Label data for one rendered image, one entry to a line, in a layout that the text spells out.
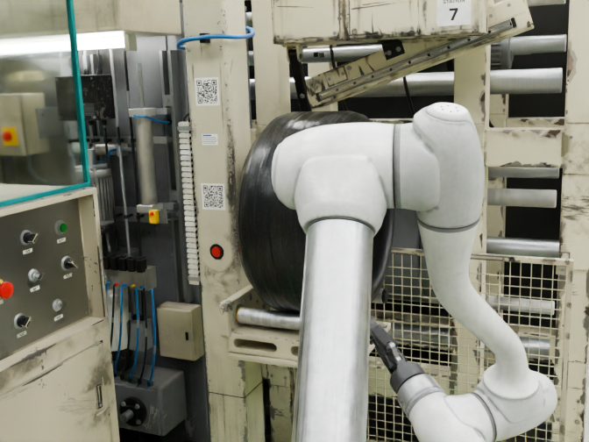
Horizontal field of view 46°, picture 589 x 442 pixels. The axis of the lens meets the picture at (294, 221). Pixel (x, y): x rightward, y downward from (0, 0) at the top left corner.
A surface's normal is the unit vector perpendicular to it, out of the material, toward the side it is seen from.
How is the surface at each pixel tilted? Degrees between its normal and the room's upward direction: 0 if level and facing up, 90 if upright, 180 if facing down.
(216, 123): 90
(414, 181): 104
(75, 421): 90
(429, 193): 112
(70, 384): 90
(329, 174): 59
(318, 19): 90
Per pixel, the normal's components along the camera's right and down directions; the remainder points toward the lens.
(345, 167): -0.09, -0.29
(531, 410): 0.39, 0.28
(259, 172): -0.36, -0.33
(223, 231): -0.40, 0.20
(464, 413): 0.07, -0.81
